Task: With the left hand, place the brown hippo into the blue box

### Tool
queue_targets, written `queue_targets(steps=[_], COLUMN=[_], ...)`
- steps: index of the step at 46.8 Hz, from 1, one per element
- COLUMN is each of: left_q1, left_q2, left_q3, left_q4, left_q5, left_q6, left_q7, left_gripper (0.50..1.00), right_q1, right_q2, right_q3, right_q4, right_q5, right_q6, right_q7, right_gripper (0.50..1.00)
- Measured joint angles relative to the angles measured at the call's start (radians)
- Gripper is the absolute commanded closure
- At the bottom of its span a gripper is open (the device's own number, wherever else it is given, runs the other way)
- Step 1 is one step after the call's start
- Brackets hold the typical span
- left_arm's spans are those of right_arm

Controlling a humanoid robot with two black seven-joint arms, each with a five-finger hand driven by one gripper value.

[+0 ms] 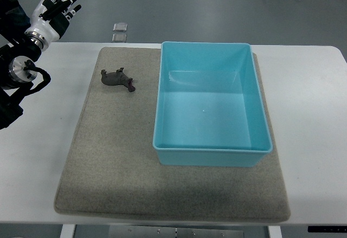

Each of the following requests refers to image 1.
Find upper floor outlet plate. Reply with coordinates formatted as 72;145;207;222
113;22;127;32

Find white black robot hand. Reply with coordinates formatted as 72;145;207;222
25;0;81;52

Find lower floor outlet plate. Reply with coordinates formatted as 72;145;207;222
112;33;127;43

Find brown toy hippo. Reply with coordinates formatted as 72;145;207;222
101;67;136;92

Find blue plastic box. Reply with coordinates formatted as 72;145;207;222
153;41;273;167

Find metal table frame bracket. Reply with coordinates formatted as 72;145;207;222
108;226;244;238

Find floor outlet plate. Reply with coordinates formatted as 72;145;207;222
112;33;127;43
113;22;127;32

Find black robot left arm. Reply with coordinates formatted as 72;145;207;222
1;32;51;129

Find beige felt mat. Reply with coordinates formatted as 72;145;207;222
54;47;291;223

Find black table control panel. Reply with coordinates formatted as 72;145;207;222
307;226;347;233

